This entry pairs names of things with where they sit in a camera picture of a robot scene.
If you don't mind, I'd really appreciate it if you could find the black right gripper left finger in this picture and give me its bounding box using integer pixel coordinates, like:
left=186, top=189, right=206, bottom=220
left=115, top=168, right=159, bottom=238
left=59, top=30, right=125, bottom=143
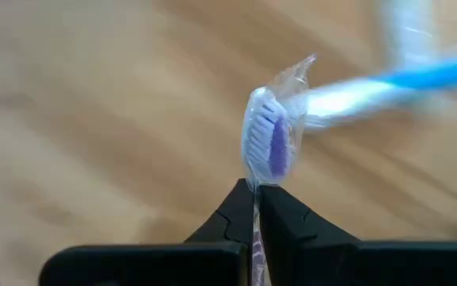
left=183, top=178, right=255, bottom=286

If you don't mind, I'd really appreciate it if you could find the blue toothbrush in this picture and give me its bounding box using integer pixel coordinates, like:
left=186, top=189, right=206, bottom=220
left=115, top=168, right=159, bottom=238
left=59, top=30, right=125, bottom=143
left=301, top=51, right=457, bottom=130

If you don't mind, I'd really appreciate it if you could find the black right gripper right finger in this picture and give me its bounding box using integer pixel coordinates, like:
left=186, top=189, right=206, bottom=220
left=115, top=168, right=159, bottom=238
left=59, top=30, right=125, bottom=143
left=258, top=185, right=361, bottom=286

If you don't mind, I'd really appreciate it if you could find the purple toothbrush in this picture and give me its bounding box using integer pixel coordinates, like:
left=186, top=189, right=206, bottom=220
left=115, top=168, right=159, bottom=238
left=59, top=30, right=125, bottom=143
left=240, top=53, right=317, bottom=286

